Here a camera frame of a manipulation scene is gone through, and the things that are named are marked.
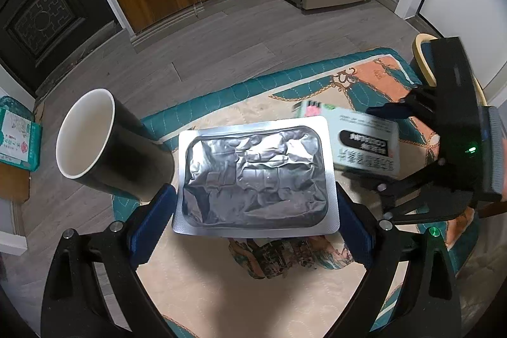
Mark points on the white green medicine box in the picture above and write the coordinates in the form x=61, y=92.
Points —
x=364, y=148

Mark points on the blue bucket with yellow rim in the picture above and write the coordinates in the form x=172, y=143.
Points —
x=420, y=49

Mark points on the green printed box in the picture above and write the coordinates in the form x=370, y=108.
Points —
x=16, y=132

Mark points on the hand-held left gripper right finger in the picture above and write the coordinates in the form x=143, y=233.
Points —
x=354, y=231

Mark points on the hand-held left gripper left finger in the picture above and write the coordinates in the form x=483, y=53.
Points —
x=152, y=227

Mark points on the black paper cup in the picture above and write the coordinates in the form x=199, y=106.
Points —
x=134, y=163

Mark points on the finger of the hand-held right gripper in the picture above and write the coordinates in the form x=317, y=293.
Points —
x=388, y=111
x=420, y=175

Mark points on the dark entrance door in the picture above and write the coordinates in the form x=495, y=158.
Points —
x=51, y=17

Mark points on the teal orange printed mat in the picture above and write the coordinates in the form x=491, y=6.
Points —
x=237, y=302

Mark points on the silver foil blister pack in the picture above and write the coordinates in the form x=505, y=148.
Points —
x=253, y=171

